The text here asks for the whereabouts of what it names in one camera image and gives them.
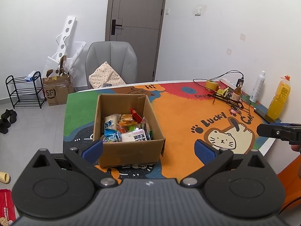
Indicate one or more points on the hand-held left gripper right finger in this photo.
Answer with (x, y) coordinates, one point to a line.
(204, 151)

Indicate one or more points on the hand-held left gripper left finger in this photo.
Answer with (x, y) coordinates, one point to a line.
(93, 149)

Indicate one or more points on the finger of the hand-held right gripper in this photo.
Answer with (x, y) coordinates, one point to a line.
(270, 130)

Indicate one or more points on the long white snack packet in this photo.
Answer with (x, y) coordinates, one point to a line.
(110, 122)

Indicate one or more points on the brown cardboard box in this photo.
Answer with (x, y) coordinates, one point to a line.
(131, 153)

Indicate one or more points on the beige rice cracker packet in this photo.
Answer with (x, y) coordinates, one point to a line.
(127, 122)

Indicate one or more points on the red snack packet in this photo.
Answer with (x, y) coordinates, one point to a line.
(135, 114)

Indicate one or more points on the pink translucent snack packet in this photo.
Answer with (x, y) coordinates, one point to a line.
(147, 129)

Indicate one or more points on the person's right hand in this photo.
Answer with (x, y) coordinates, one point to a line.
(296, 148)

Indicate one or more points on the black phone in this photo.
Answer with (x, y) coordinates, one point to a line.
(263, 115)

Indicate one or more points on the orange juice bottle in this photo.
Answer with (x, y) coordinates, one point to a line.
(277, 103)

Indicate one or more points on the metal keys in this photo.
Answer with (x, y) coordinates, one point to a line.
(239, 110)

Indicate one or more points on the orange seat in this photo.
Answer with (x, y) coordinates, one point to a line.
(291, 176)

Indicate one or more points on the white spray bottle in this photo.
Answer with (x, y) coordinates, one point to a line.
(256, 89)

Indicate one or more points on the black clothes hanger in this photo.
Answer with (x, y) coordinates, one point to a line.
(235, 103)
(221, 96)

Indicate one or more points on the brown glass bottle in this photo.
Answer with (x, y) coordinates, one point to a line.
(236, 95)

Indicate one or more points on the black charger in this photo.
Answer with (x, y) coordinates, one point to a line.
(239, 82)

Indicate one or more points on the yellow plastic bag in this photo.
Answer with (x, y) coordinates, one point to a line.
(223, 91)

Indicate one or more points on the white power strip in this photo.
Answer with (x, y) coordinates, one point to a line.
(227, 82)

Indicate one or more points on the yellow tape roll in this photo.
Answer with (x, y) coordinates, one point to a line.
(211, 84)

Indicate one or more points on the dotted beige cushion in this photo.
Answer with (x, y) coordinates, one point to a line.
(105, 75)

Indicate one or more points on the black shoe rack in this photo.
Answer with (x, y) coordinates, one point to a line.
(27, 101)

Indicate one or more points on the black shoe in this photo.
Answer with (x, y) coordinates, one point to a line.
(9, 115)
(4, 126)

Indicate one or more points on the beige slipper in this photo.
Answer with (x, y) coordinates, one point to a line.
(4, 177)

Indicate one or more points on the blue white tissue pack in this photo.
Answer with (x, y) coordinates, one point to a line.
(31, 76)

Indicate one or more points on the grey chair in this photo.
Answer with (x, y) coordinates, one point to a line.
(110, 54)

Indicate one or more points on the red printed package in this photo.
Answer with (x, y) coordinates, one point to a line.
(7, 207)

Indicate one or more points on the white rack with holes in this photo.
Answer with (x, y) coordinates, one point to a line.
(68, 28)

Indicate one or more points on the grey door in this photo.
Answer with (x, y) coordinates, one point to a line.
(138, 11)

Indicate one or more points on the white wall plate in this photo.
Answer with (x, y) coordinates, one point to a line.
(228, 51)

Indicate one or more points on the white light switch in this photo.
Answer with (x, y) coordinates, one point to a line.
(198, 11)

